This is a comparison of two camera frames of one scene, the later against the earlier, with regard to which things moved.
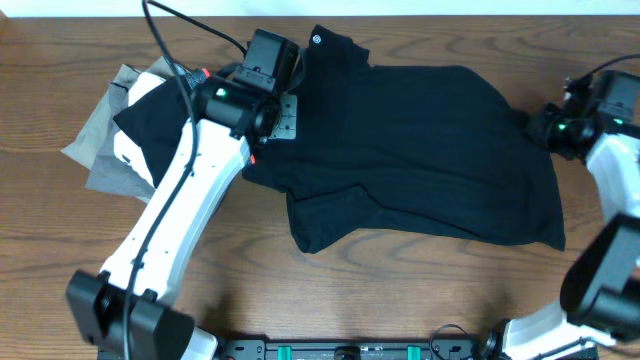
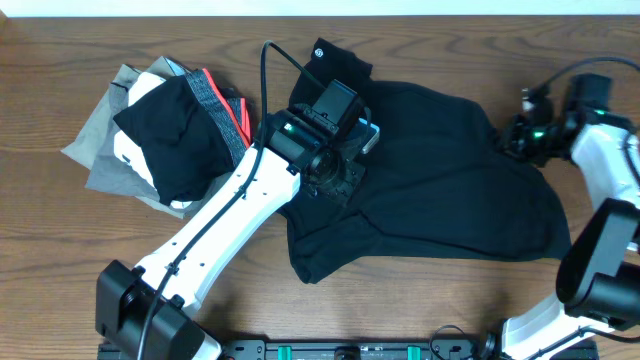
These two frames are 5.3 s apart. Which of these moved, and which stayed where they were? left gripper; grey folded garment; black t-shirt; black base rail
Moved: black t-shirt; left gripper
Stayed: grey folded garment; black base rail
